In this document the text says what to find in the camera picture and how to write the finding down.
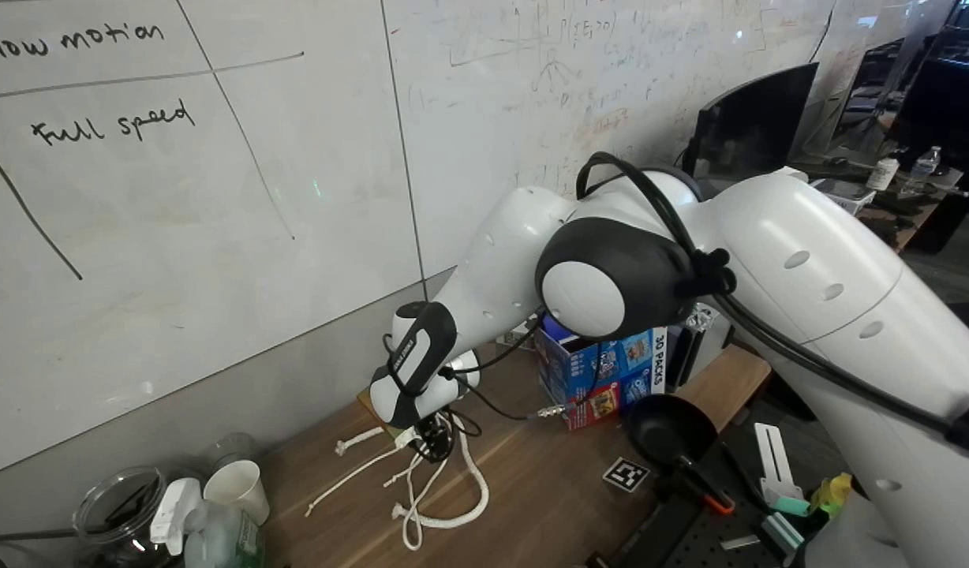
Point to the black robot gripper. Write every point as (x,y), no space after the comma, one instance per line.
(438,438)

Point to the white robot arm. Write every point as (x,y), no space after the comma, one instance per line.
(876,356)

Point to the blue snack pack box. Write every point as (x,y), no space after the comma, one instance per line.
(595,380)

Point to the black white fiducial tag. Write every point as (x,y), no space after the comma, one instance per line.
(627,474)

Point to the white paper cup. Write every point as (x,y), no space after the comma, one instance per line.
(238,484)

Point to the black frying pan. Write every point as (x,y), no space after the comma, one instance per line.
(673,433)

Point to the glass jar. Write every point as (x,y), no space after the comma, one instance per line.
(114,517)

